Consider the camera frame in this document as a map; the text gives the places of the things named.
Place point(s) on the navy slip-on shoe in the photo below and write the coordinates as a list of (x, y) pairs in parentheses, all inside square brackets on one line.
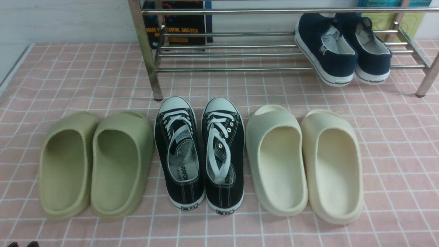
[(374, 57), (321, 39)]

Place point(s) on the right cream slide slipper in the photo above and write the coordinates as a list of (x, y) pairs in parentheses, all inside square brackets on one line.
[(333, 167)]

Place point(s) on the black book with orange text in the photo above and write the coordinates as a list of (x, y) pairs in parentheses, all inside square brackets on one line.
[(179, 24)]

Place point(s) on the black canvas sneaker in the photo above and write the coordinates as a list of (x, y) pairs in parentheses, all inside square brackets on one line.
[(223, 135), (176, 140)]

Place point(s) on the right green slide slipper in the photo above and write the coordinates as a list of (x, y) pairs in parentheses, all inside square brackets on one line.
[(123, 147)]

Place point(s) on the left cream slide slipper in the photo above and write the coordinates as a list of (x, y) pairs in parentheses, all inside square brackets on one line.
[(274, 149)]

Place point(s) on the left navy slip-on shoe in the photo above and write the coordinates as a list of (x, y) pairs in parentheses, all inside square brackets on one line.
[(321, 39)]

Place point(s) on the cream slide slipper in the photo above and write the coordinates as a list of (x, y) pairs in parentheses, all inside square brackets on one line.
[(274, 149), (333, 167)]

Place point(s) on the left green slide slipper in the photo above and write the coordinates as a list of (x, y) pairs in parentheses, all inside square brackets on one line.
[(65, 169)]

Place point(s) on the metal shoe rack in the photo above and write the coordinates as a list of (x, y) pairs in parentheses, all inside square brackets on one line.
[(396, 37)]

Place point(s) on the green slide slipper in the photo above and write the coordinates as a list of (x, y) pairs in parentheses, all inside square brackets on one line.
[(123, 147), (65, 169)]

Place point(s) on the yellow-green book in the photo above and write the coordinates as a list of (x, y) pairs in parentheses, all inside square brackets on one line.
[(384, 21)]

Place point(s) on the right navy slip-on shoe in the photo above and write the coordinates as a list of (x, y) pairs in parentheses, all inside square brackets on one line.
[(374, 57)]

